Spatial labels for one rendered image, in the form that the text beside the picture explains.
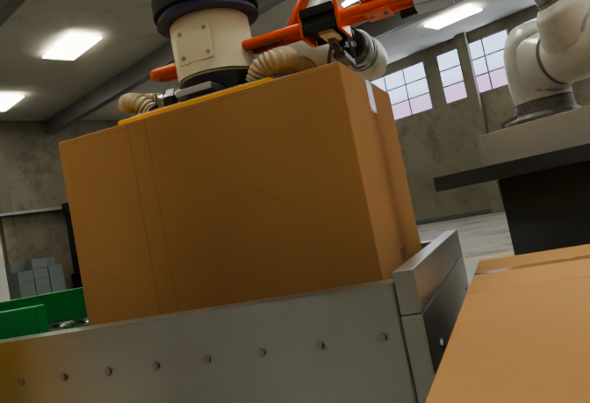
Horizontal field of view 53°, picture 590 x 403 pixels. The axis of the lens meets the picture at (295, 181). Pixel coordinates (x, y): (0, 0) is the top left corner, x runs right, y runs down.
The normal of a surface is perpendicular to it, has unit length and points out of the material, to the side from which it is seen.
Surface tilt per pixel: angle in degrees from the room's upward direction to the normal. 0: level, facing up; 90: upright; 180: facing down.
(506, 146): 90
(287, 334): 90
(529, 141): 90
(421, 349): 90
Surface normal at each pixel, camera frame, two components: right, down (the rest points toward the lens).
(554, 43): -0.81, 0.51
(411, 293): -0.34, 0.00
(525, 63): -0.92, 0.14
